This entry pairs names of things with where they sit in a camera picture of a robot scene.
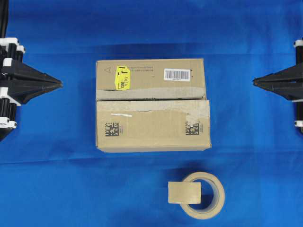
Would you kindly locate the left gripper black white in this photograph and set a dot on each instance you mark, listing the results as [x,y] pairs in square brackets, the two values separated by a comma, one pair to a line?
[12,96]

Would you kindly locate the beige packing tape roll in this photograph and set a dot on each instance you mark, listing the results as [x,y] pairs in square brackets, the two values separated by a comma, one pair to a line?
[189,191]

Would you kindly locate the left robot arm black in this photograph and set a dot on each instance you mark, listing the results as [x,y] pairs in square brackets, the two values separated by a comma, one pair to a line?
[19,83]

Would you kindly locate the brown cardboard box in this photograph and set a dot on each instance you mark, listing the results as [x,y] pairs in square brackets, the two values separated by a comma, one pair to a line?
[152,106]

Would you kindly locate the blue table cloth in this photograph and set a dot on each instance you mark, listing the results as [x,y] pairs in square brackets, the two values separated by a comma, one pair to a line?
[52,174]

